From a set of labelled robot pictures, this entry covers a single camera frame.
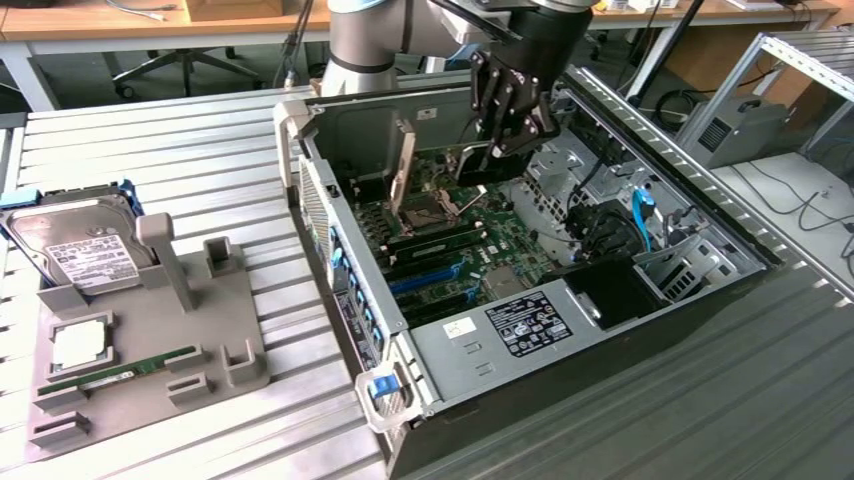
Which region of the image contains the silver hard disk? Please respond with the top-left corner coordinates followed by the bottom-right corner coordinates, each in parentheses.
top-left (2, 197), bottom-right (146, 297)

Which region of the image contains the hard disk drive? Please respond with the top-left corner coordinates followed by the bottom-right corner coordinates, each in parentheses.
top-left (0, 178), bottom-right (141, 291)

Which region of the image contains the metal socket cover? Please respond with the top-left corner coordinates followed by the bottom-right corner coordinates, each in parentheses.
top-left (437, 183), bottom-right (489, 224)

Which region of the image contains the black office chair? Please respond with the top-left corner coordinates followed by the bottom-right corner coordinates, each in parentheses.
top-left (109, 47), bottom-right (261, 99)
top-left (584, 28), bottom-right (612, 62)

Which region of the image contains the silver disk bay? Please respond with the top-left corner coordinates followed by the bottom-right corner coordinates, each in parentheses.
top-left (629, 234), bottom-right (741, 306)

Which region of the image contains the thin cable with plug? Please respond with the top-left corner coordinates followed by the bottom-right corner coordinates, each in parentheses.
top-left (277, 0), bottom-right (316, 92)

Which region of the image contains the black disk power wire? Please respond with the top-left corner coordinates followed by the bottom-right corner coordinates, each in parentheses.
top-left (657, 205), bottom-right (709, 249)

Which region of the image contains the green RAM stick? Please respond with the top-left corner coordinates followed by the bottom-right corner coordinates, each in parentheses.
top-left (37, 348), bottom-right (200, 397)

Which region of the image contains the grey parts rack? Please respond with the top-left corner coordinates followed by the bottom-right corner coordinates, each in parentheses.
top-left (23, 212), bottom-right (273, 464)

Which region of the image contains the wooden desk white frame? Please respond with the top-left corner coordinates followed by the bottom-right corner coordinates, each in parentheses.
top-left (0, 0), bottom-right (334, 114)
top-left (589, 0), bottom-right (843, 101)

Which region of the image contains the black wire bundle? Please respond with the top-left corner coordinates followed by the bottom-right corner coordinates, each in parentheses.
top-left (562, 149), bottom-right (639, 261)

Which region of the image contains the large brown cardboard box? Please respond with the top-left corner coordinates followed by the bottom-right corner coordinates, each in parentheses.
top-left (663, 22), bottom-right (828, 126)

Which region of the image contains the black graphics card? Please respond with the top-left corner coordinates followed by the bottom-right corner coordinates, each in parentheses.
top-left (388, 118), bottom-right (529, 214)

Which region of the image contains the black stand pole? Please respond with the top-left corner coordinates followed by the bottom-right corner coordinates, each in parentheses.
top-left (625, 0), bottom-right (708, 101)

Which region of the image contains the CPU socket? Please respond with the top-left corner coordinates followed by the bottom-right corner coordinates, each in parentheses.
top-left (392, 192), bottom-right (461, 236)

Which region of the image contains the black cable with adapter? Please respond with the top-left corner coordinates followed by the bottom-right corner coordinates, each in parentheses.
top-left (729, 162), bottom-right (854, 234)

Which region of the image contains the green motherboard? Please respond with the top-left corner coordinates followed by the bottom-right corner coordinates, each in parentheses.
top-left (345, 147), bottom-right (574, 321)

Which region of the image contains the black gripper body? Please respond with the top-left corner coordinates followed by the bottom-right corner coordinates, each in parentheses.
top-left (504, 7), bottom-right (593, 92)

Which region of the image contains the grey chipset heatsink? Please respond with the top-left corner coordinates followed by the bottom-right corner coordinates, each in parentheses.
top-left (482, 267), bottom-right (534, 296)

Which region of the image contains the silver power supply unit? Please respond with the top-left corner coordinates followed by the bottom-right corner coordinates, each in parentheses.
top-left (405, 277), bottom-right (605, 406)

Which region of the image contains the white coiled cable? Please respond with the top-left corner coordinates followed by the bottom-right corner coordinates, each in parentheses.
top-left (102, 0), bottom-right (180, 22)

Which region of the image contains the silver CPU chip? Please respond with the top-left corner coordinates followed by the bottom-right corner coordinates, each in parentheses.
top-left (51, 319), bottom-right (111, 374)

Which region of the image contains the small cardboard box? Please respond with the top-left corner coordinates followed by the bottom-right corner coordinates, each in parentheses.
top-left (182, 0), bottom-right (285, 24)

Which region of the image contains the aluminium slat table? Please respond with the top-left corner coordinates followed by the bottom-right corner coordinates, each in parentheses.
top-left (672, 29), bottom-right (854, 166)

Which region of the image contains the coiled black cable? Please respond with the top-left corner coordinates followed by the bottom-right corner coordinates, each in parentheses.
top-left (651, 87), bottom-right (701, 132)

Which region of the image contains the open black PC case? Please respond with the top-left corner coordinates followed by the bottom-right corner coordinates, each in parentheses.
top-left (272, 59), bottom-right (785, 480)

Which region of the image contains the blue disk wire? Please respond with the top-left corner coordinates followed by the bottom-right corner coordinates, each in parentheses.
top-left (629, 184), bottom-right (659, 251)

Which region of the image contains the black plastic cover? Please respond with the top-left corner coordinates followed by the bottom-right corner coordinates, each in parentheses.
top-left (538, 259), bottom-right (668, 331)

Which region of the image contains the black labelled RAM stick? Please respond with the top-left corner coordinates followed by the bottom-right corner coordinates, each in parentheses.
top-left (384, 230), bottom-right (486, 261)

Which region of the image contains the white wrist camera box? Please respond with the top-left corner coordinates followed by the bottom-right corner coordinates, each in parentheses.
top-left (429, 0), bottom-right (528, 47)

